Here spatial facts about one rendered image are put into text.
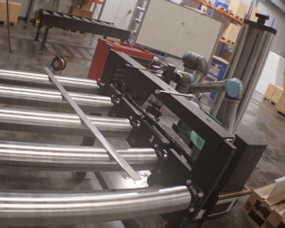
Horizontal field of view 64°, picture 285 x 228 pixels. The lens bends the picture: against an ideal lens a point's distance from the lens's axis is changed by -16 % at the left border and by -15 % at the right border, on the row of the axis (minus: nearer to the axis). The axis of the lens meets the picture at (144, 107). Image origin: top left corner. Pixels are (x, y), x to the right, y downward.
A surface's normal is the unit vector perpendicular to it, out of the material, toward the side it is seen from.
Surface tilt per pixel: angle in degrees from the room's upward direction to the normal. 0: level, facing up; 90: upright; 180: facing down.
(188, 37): 90
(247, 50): 90
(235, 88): 82
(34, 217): 65
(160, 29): 90
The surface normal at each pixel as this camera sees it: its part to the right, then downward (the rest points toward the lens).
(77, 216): 0.55, 0.04
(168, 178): -0.83, -0.09
